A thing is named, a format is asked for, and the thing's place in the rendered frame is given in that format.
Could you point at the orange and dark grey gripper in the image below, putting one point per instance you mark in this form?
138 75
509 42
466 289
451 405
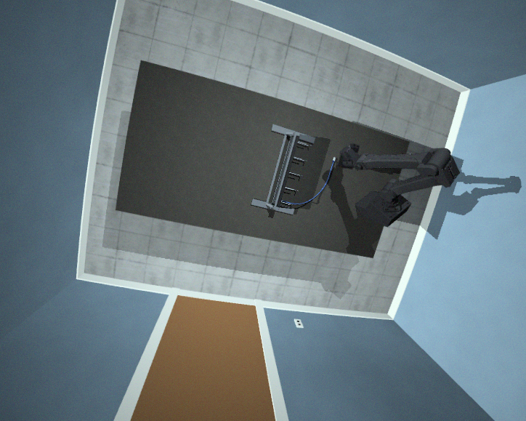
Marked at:
341 163

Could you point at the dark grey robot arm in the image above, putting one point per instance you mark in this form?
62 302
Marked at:
427 164

